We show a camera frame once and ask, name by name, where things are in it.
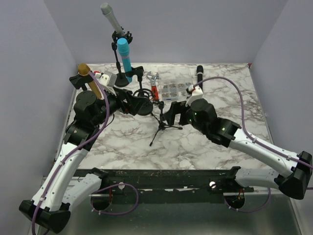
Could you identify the clear plastic screw box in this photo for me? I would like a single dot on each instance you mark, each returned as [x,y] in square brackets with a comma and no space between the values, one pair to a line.
[173,82]

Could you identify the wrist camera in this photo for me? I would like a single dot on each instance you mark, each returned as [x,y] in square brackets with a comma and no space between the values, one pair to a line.
[107,80]
[195,93]

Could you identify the blue microphone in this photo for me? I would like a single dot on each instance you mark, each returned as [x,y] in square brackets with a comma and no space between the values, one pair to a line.
[124,51]

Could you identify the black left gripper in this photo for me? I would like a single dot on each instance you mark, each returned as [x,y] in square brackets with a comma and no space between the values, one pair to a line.
[133,104]

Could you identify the grey microphone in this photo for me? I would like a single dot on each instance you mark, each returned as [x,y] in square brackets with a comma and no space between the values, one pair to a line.
[107,11]

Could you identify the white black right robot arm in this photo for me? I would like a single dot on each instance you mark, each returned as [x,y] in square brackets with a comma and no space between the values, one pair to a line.
[290,172]

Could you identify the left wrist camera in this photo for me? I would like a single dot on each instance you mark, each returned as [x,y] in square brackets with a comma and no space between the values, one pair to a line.
[107,80]

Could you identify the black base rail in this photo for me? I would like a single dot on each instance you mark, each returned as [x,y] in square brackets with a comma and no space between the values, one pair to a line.
[166,186]

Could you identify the gold microphone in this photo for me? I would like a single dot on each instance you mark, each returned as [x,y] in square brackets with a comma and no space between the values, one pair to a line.
[84,70]

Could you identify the black microphone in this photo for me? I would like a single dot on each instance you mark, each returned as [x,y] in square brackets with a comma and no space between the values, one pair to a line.
[199,72]

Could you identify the black clip desk stand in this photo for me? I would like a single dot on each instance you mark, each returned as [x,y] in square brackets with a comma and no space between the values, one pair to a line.
[142,95]

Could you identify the red handled adjustable wrench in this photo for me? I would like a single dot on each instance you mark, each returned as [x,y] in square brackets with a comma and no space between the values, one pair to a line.
[153,79]

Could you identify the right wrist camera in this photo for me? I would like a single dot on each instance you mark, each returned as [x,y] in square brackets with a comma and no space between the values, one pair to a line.
[195,93]

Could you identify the black tripod shock-mount stand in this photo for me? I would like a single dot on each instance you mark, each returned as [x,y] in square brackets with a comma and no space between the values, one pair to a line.
[162,125]

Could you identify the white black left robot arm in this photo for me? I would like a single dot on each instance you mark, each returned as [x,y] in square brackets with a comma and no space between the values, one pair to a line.
[53,203]

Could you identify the tall black shock-mount stand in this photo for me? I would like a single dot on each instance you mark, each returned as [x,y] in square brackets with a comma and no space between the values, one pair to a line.
[121,80]

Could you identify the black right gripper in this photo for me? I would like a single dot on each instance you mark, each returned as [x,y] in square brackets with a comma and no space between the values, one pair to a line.
[177,107]

